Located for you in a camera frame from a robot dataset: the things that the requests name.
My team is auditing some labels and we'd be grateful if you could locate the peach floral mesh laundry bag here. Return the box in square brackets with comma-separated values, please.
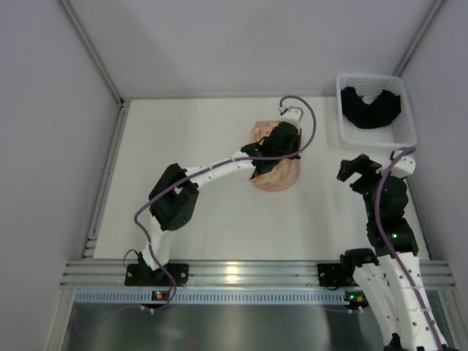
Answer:
[249, 121, 301, 192]

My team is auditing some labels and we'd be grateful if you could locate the black bra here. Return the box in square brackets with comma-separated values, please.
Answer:
[340, 87, 401, 129]

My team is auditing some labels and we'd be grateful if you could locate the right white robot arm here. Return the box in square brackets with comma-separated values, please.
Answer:
[337, 150, 452, 350]

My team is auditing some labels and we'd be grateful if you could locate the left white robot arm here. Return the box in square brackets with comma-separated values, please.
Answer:
[134, 121, 302, 273]

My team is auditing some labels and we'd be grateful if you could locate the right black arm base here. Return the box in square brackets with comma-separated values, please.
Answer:
[317, 263, 357, 290]

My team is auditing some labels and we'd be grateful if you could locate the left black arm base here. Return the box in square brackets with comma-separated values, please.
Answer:
[124, 263, 189, 287]

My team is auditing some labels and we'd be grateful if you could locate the white plastic basket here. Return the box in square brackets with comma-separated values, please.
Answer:
[336, 73, 418, 149]

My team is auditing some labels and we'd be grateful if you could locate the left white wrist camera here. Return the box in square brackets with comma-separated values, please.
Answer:
[279, 106, 303, 129]

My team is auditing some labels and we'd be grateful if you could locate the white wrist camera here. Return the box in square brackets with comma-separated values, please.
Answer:
[388, 148, 416, 179]
[279, 106, 303, 129]

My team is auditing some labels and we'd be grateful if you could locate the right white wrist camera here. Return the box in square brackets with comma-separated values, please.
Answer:
[388, 148, 416, 179]

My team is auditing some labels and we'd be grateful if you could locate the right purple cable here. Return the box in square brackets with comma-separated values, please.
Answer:
[374, 146, 454, 351]

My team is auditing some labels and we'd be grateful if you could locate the purple cable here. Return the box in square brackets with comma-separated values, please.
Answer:
[133, 95, 317, 312]
[374, 146, 454, 351]

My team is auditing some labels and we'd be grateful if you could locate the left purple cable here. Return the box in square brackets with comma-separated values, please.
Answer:
[133, 95, 317, 312]

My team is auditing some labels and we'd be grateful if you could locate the aluminium mounting rail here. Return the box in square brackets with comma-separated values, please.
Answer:
[60, 258, 456, 290]

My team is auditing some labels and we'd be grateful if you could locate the right aluminium frame post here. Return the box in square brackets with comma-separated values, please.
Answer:
[392, 0, 449, 77]

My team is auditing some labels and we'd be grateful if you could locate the aluminium frame post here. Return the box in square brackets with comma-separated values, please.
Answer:
[57, 0, 125, 105]
[392, 0, 449, 77]

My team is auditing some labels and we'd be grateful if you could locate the white slotted cable duct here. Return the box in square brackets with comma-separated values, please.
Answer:
[74, 288, 365, 306]

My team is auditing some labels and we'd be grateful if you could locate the left aluminium frame post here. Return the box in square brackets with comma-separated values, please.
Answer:
[57, 0, 125, 105]

